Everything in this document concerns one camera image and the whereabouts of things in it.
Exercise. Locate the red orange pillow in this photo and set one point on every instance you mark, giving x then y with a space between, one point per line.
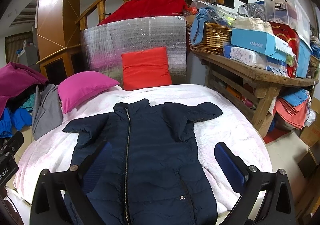
146 69

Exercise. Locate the silver foil insulation panel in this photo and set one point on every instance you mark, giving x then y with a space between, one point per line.
103 45

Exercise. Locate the navy blue puffer jacket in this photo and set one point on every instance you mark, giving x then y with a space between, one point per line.
153 175

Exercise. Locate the red gift bag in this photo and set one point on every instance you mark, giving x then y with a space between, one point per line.
289 35

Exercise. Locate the red cloth on railing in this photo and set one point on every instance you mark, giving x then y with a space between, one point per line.
146 8

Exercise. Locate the wooden side table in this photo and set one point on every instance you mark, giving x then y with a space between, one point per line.
250 89

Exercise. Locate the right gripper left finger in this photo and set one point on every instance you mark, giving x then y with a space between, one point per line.
48 206

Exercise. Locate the blue garment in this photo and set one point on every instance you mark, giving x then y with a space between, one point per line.
17 120

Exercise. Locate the white patterned tissue pack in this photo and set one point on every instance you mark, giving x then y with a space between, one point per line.
245 56

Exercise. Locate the coral folded cloth stack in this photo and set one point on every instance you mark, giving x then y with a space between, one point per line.
295 116

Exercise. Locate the white pink bed blanket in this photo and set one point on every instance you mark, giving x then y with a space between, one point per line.
54 150

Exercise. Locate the grey garment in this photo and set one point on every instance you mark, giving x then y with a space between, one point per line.
47 113

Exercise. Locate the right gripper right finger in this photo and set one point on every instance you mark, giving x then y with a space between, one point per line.
265 198

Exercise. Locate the clear plastic storage box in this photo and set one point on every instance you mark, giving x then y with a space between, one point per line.
289 12

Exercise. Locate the magenta velvet garment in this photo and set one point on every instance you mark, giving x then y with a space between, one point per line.
16 78

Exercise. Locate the light blue fashion box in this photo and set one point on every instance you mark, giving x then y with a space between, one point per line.
261 42

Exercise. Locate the blue plastic bin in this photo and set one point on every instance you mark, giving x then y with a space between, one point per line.
303 59

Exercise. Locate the wicker basket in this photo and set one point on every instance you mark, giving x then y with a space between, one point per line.
214 37

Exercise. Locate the blue cloth in basket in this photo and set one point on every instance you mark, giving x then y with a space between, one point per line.
205 14

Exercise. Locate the magenta pillow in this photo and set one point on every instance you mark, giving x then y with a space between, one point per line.
82 86

